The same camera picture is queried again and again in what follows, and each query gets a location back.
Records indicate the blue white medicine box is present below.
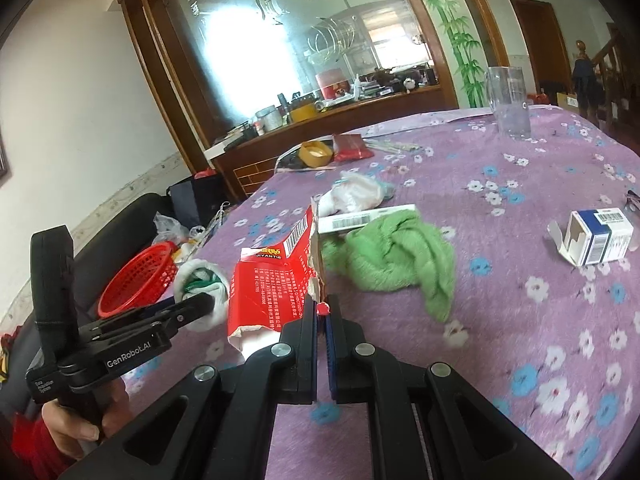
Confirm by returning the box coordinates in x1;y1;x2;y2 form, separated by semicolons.
546;207;635;267

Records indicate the grey round tin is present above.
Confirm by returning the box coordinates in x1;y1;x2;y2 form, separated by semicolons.
255;106;283;135

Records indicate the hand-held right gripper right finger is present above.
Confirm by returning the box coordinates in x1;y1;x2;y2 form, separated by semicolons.
322;294;576;480

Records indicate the wooden stair railing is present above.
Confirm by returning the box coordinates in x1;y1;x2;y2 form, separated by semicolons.
575;22;640;131

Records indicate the black sofa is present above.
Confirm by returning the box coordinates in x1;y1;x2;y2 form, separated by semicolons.
0;192;216;411

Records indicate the yellow measuring tape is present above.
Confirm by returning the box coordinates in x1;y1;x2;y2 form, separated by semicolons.
204;204;227;242

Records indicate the white green wrapper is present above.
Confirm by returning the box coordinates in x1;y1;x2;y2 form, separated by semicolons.
174;258;231;333

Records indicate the barcoded cardboard medicine box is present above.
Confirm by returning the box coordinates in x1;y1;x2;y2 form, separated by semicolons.
316;203;418;235

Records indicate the clear plastic bag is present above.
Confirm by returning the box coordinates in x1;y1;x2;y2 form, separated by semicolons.
152;211;206;246

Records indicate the red gift box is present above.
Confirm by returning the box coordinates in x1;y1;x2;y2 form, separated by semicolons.
316;71;351;101

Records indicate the torn red cardboard box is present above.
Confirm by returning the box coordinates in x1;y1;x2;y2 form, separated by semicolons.
227;197;326;356

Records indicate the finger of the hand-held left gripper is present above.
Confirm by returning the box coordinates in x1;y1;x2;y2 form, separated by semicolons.
97;299;181;325
150;292;216;333

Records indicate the dark jacket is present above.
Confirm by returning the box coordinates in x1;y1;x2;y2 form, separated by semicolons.
571;57;606;111

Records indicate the red packet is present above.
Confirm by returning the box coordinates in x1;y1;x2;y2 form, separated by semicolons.
332;133;375;162

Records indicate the wooden glass partition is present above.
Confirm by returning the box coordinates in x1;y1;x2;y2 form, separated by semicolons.
114;0;511;201

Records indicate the tan tape roll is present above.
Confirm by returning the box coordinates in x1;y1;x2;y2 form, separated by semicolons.
298;141;335;168

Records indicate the green towel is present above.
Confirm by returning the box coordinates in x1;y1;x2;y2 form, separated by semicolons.
320;210;456;323

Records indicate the white crumpled plastic bag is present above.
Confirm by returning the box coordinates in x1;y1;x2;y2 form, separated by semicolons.
320;171;388;216

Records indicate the brown wooden door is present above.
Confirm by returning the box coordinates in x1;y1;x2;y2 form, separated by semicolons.
510;0;573;106

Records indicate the clear plastic mug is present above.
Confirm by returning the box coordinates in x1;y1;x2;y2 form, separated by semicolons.
484;66;532;140

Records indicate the bamboo wall painting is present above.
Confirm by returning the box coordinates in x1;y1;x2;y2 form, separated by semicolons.
407;0;488;108

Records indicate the black bag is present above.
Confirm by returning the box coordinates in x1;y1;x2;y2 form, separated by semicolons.
167;172;236;228

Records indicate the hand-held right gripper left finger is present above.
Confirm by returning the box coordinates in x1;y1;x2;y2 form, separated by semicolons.
60;307;321;480

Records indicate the person's left hand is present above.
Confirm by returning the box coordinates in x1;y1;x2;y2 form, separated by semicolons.
40;382;128;461

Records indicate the bundle of wrapped chopsticks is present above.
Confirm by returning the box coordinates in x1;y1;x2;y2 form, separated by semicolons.
362;137;423;153

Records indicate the red plastic basket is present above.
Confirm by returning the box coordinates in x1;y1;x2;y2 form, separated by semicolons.
97;241;180;318

